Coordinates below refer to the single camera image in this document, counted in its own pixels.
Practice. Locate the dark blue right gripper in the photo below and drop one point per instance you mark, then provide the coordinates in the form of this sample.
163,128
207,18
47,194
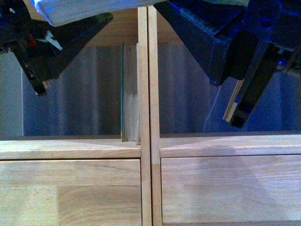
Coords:
237,40

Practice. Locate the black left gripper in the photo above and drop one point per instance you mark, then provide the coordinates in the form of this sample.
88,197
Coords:
44,51

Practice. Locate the teal book standing on shelf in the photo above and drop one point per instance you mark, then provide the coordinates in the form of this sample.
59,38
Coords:
129,121

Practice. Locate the left wooden shelf cabinet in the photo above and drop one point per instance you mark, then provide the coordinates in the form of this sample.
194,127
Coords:
88,147

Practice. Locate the wooden shelf cabinet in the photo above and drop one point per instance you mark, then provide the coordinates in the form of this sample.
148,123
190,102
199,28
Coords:
196,147
88,147

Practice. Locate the right wooden shelf cabinet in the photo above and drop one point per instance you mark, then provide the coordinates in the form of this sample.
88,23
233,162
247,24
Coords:
196,147

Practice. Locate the grey curtain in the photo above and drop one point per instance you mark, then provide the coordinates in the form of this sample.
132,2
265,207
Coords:
84,100

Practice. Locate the upper wooden drawer left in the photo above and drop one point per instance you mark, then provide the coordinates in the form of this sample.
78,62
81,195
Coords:
70,193

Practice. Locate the wooden drawer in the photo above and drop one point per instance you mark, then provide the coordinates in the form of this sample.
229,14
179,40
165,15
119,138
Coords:
70,193
231,189

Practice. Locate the upper wooden drawer right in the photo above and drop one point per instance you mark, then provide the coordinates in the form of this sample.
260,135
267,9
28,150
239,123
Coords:
231,189

